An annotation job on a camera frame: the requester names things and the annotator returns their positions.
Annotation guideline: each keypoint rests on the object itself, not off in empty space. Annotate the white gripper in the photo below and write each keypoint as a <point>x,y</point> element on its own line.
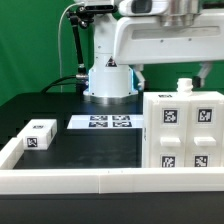
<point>168,31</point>

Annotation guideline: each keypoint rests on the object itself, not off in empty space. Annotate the white cabinet body box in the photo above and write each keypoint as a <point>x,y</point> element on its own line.
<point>184,92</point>

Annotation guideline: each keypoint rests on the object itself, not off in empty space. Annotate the white cabinet door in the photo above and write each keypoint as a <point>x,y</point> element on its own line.
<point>168,137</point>
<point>205,133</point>

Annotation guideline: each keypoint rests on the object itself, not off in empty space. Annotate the white cabinet top block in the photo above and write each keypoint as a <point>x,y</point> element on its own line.
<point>38,134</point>

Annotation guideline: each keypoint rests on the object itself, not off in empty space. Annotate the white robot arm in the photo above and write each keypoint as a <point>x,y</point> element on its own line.
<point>109,81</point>

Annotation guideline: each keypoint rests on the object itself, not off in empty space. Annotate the white base marker plate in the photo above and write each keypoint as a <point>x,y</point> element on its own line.
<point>105,122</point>

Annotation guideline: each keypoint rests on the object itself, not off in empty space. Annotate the white U-shaped obstacle fence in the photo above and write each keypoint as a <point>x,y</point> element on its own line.
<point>101,181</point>

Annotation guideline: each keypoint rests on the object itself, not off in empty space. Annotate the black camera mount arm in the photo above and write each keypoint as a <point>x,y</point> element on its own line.
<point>78,36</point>

